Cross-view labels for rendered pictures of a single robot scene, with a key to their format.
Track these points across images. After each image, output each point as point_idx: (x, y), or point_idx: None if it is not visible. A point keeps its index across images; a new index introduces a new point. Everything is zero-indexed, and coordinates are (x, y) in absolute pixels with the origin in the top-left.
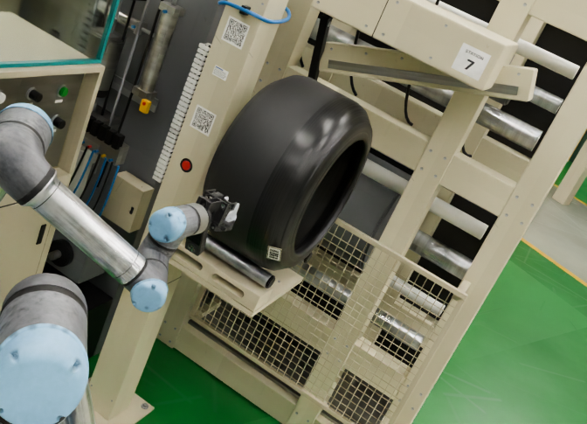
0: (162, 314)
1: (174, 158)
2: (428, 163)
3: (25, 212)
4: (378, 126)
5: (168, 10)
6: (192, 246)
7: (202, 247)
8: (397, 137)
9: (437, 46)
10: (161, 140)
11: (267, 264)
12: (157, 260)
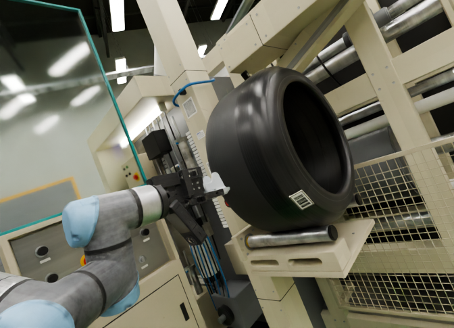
0: (306, 320)
1: (221, 205)
2: (380, 82)
3: (155, 302)
4: (330, 99)
5: (178, 141)
6: (187, 237)
7: (197, 231)
8: (346, 92)
9: None
10: None
11: (312, 217)
12: (73, 272)
